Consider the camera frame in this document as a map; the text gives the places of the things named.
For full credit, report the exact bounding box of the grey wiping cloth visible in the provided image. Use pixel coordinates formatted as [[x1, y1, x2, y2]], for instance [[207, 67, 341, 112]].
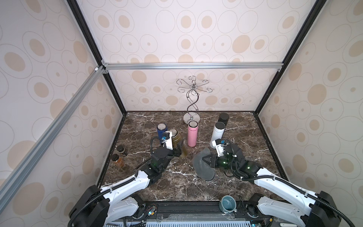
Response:
[[192, 148, 215, 181]]

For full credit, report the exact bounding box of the gold thermos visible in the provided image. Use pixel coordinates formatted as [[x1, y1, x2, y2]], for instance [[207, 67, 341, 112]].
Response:
[[170, 129, 184, 148]]

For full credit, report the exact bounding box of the pink thermos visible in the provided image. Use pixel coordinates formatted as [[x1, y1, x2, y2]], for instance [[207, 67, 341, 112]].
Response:
[[188, 120, 199, 147]]

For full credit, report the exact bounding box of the white thermos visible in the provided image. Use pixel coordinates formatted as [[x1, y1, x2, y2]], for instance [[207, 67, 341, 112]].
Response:
[[210, 122, 226, 149]]

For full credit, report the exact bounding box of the black thermos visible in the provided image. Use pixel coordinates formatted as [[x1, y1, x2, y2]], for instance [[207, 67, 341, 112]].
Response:
[[218, 113, 230, 126]]

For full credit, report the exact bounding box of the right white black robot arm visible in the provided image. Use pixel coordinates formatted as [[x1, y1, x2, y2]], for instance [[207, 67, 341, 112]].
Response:
[[193, 141, 354, 227]]

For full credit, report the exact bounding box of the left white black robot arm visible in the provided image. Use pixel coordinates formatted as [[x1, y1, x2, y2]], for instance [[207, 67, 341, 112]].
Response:
[[68, 141, 183, 227]]

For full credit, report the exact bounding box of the blue thermos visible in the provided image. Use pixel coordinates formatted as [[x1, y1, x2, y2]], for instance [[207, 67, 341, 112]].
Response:
[[157, 123, 168, 139]]

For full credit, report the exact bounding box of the dark capped spice jar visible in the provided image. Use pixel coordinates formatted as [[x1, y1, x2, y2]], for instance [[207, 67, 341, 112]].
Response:
[[116, 145, 128, 157]]

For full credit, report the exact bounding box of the amber spice jar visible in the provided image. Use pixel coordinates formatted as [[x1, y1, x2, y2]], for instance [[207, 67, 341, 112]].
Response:
[[111, 154, 125, 168]]

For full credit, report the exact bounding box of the teal ceramic mug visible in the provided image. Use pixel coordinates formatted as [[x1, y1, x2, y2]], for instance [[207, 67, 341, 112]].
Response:
[[219, 195, 237, 214]]

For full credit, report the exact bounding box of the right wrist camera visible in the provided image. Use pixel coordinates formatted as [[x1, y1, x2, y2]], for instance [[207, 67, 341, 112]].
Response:
[[213, 139, 226, 157]]

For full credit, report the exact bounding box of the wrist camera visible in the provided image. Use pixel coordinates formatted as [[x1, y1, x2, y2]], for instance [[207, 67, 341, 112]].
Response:
[[162, 131, 173, 150], [213, 139, 226, 157]]

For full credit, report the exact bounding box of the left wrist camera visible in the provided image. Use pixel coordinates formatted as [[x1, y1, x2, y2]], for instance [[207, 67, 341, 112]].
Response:
[[162, 131, 173, 150]]

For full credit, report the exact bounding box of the silver wire cup stand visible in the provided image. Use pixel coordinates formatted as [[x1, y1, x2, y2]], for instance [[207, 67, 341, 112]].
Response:
[[176, 76, 213, 124]]

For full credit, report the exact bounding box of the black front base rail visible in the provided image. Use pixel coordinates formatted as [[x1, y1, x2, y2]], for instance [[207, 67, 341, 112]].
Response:
[[74, 201, 318, 227]]

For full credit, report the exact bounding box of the horizontal aluminium rail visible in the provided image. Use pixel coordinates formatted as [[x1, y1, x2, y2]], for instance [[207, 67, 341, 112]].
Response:
[[105, 62, 284, 70]]

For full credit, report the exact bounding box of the left diagonal aluminium rail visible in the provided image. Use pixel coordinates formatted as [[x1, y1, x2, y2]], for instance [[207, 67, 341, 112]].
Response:
[[1, 65, 105, 212]]

